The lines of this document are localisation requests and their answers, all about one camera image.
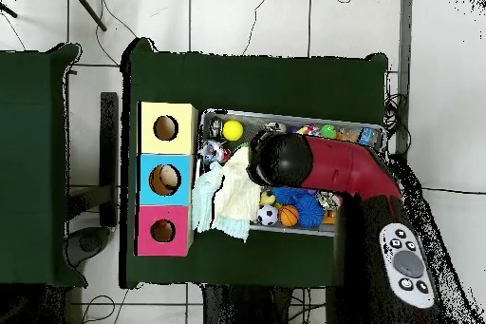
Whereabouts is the cream and mint cloth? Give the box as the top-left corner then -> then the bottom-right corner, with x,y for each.
190,144 -> 264,244

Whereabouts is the multicoloured spiky caterpillar toy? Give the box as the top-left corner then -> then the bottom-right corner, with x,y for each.
319,123 -> 338,140

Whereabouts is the wooden box with three holes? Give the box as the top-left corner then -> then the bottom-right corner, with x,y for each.
134,101 -> 199,257

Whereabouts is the yellow ball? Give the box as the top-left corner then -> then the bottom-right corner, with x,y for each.
221,119 -> 245,143

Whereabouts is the blue spiky toy with eyes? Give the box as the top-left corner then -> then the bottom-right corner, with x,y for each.
271,185 -> 308,205

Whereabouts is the black and white soccer ball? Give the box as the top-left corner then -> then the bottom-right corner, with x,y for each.
256,203 -> 280,227

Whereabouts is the orange toy basketball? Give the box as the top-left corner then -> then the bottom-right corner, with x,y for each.
278,204 -> 301,228

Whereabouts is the dark green tablecloth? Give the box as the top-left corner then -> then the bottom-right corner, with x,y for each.
0,43 -> 89,288
119,36 -> 389,290

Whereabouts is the black monitor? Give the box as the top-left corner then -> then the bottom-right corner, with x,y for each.
64,91 -> 120,269

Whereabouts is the black tripod leg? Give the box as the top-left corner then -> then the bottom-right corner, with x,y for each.
67,0 -> 108,32

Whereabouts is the silver wire mesh bin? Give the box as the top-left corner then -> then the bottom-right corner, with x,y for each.
191,107 -> 386,240

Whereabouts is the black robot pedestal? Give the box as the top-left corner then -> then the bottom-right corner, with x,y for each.
202,284 -> 293,324

